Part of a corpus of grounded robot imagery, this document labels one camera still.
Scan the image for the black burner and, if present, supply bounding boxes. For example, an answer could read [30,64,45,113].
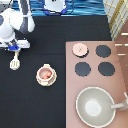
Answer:
[75,62,91,77]
[98,62,115,76]
[96,45,111,58]

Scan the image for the black table mat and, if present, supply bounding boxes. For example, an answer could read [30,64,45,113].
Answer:
[0,15,110,128]

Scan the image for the large grey frying pan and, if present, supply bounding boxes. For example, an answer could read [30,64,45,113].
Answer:
[76,87,128,128]

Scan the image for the pink pot lid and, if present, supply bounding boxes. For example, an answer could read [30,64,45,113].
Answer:
[72,43,88,57]

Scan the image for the pink toy stove top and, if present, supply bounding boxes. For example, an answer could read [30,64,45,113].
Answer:
[66,41,128,128]

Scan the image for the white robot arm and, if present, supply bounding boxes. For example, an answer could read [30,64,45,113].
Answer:
[0,0,66,51]

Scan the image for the black burner front right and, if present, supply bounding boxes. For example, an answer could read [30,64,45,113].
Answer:
[98,62,115,76]

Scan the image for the cream slotted spatula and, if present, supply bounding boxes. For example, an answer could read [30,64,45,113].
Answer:
[10,51,20,70]

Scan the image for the orange spotted toy food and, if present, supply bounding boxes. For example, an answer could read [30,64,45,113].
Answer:
[40,70,52,79]

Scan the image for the blue and white gripper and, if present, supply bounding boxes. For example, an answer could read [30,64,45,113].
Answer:
[8,44,20,51]

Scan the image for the black burner front left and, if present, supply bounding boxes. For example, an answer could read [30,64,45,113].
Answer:
[75,62,91,77]

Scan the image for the black burner back right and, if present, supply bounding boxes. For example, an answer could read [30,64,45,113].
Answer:
[96,45,111,58]

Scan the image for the pink toy pot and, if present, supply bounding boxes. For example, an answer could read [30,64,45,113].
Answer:
[36,63,56,86]

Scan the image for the cream round plate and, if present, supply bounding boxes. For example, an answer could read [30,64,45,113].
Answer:
[35,66,58,87]

